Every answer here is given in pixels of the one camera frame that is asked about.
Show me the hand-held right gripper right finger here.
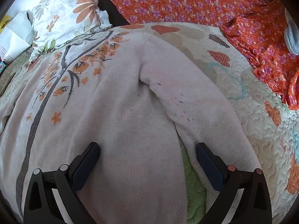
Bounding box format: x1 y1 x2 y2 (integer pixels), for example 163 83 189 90
196 142 272 224

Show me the yellow plastic bag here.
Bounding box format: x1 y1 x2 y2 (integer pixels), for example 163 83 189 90
0 15 12 33

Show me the brown stick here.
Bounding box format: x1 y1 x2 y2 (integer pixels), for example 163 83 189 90
0 71 17 95

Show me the pale pink floral embroidered sweater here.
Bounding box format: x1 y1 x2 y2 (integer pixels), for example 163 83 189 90
0 29 262 224

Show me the grey round fabric object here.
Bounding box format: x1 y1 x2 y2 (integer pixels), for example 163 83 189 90
284 8 299 56

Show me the quilted heart pattern blanket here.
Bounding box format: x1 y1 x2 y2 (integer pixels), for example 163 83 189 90
0 22 299 224

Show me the white paper bag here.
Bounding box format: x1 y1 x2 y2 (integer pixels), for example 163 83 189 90
0 0 35 63

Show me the white floral pillow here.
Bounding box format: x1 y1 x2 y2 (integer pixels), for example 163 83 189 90
30 0 112 61

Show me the orange floral cloth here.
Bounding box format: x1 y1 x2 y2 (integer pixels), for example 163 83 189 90
96 0 299 110

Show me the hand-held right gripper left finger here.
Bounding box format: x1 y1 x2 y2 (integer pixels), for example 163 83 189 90
23 142 101 224

